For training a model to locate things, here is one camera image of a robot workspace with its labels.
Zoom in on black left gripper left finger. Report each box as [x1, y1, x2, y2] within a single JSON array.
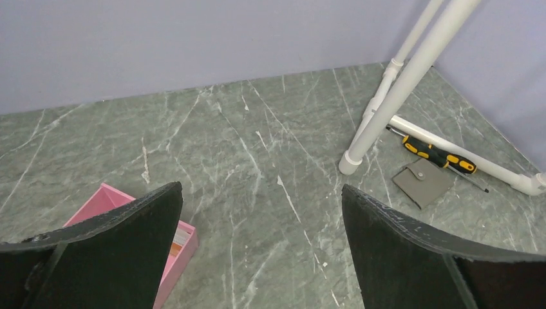
[[1, 182, 183, 308]]

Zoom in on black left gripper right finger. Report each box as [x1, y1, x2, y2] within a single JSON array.
[[342, 184, 545, 308]]

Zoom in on grey leather card holder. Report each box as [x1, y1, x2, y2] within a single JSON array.
[[392, 158, 454, 210]]

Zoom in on orange credit card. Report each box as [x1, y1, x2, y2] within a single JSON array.
[[169, 228, 191, 257]]

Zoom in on pink plastic box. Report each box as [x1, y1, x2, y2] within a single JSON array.
[[62, 183, 200, 309]]

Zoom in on yellow black screwdriver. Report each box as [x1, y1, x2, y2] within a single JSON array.
[[386, 126, 489, 193], [429, 144, 478, 174]]

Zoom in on white PVC pipe frame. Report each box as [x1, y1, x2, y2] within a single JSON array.
[[338, 1, 545, 196]]

